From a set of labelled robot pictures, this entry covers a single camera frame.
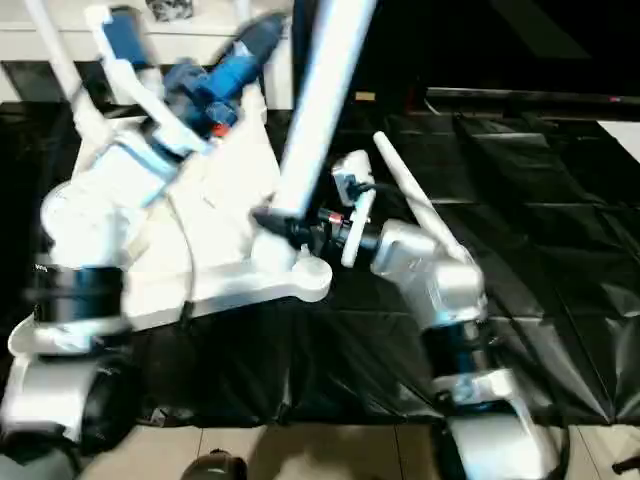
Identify black mat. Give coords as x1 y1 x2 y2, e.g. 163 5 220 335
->
0 99 640 431

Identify white plastic table top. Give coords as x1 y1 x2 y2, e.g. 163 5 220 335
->
7 93 335 360

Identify black stick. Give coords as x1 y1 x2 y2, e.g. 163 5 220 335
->
612 453 640 475

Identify black left wrist camera cable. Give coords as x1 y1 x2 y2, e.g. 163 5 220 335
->
181 198 200 322

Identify white cabinet with glass doors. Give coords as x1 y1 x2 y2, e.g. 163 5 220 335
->
0 0 297 110

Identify long black bar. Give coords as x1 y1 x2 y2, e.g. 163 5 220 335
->
426 86 640 110

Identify flat white board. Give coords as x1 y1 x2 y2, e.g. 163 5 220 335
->
597 118 640 167

